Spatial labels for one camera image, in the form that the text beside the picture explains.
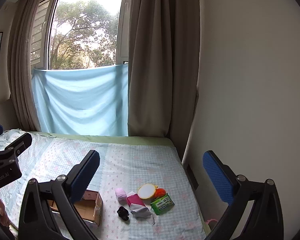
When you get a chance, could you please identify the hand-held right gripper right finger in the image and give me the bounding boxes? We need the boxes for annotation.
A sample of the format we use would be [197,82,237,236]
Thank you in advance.
[202,151,284,240]

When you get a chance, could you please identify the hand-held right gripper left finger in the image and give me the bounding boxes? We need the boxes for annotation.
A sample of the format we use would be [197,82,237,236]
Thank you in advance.
[17,150,100,240]

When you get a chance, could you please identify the cardboard box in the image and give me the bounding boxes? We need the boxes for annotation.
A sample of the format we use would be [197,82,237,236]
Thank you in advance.
[49,189,103,229]

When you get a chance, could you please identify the black scrunchie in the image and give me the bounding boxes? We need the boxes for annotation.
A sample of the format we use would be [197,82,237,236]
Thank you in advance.
[117,206,130,222]

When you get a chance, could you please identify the pink zipper pouch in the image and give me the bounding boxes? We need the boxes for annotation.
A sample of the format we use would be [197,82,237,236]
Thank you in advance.
[126,192,147,207]

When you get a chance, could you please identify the round yellow white puff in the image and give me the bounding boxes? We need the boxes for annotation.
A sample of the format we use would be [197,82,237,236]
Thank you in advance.
[137,183,157,200]

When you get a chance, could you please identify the person's left hand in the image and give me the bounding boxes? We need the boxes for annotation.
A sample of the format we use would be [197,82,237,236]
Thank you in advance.
[0,189,11,228]

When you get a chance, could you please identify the white crinkled quilt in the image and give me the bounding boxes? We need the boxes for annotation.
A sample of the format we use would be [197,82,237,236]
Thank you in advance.
[0,129,23,153]

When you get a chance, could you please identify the pink rolled towel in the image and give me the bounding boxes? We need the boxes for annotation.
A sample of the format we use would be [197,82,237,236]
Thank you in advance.
[115,187,127,203]

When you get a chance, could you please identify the pink plastic object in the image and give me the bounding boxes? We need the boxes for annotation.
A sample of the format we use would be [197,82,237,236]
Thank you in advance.
[206,218,219,230]

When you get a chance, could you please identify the printed checkered blanket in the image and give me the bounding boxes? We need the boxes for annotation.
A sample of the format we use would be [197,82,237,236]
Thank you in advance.
[0,131,207,240]

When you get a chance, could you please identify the green tissue pack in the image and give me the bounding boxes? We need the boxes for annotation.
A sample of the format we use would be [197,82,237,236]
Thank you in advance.
[150,193,175,215]

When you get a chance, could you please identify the grey white cloth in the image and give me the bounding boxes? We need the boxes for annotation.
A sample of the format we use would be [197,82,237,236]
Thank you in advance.
[129,203,156,226]

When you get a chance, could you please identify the narrow beige curtain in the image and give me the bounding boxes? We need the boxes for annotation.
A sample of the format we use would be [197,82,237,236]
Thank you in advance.
[7,0,53,132]

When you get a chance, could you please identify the light blue hanging cloth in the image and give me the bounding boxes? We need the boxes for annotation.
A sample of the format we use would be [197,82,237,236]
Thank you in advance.
[31,64,129,137]

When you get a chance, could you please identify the window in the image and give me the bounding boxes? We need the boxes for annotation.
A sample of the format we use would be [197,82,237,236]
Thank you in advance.
[30,0,130,71]

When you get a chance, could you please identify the trees outside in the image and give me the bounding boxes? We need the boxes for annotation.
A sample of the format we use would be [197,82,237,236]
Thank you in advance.
[50,0,120,70]

